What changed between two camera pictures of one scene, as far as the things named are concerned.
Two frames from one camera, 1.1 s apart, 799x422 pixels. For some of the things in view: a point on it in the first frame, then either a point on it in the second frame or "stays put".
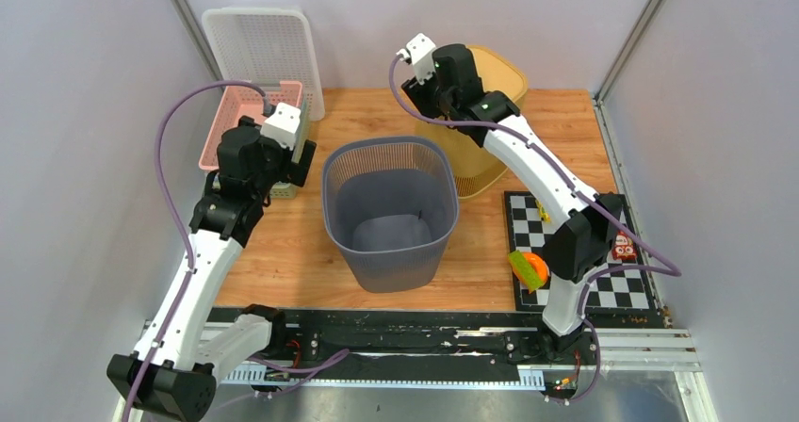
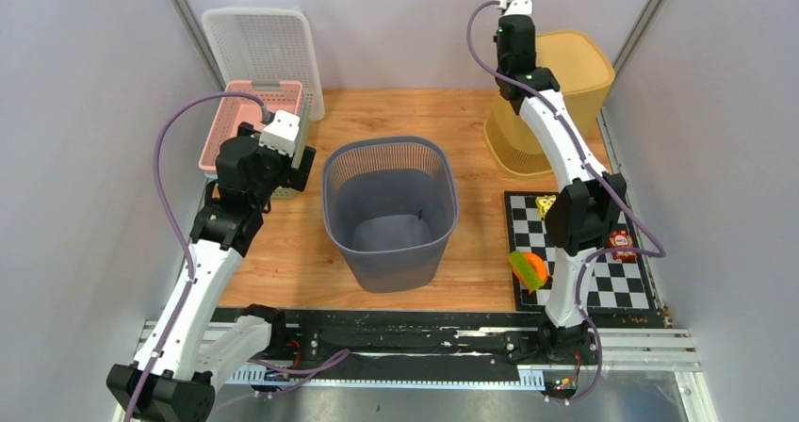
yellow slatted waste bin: (499, 70) → (582, 70)
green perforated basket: (280, 191) stays put
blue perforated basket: (303, 120) stays put
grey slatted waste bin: (390, 204) stays put
